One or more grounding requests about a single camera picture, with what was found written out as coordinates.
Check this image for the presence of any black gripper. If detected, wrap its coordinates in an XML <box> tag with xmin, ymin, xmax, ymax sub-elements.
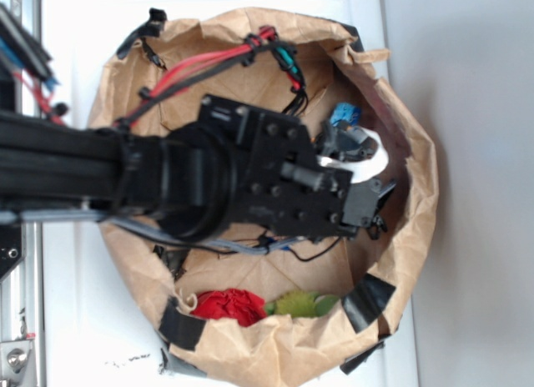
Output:
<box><xmin>196</xmin><ymin>95</ymin><xmax>396</xmax><ymax>241</ymax></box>

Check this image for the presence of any blue sponge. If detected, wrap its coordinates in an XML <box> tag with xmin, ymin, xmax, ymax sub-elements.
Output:
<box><xmin>330</xmin><ymin>103</ymin><xmax>361</xmax><ymax>127</ymax></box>

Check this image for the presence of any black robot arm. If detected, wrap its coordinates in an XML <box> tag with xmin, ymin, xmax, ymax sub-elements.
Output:
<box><xmin>1</xmin><ymin>95</ymin><xmax>395</xmax><ymax>244</ymax></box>

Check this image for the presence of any white plastic gripper part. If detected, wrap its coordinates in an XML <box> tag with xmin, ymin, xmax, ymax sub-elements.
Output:
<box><xmin>316</xmin><ymin>128</ymin><xmax>389</xmax><ymax>183</ymax></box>

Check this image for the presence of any green fuzzy toy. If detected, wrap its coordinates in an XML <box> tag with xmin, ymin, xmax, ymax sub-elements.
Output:
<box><xmin>264</xmin><ymin>290</ymin><xmax>340</xmax><ymax>318</ymax></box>

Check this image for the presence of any red crumpled cloth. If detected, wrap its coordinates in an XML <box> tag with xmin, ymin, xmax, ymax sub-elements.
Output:
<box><xmin>191</xmin><ymin>289</ymin><xmax>267</xmax><ymax>327</ymax></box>

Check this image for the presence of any brown paper bag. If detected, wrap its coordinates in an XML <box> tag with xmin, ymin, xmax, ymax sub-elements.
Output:
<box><xmin>89</xmin><ymin>8</ymin><xmax>439</xmax><ymax>386</ymax></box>

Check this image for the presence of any red and black cable bundle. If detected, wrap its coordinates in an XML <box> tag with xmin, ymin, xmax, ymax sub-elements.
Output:
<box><xmin>112</xmin><ymin>24</ymin><xmax>310</xmax><ymax>132</ymax></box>

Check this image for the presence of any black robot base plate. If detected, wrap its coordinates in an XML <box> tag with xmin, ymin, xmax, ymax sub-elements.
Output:
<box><xmin>0</xmin><ymin>224</ymin><xmax>22</xmax><ymax>281</ymax></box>

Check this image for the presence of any aluminium frame rail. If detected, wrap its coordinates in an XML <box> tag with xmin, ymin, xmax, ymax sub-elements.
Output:
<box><xmin>1</xmin><ymin>0</ymin><xmax>47</xmax><ymax>386</ymax></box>

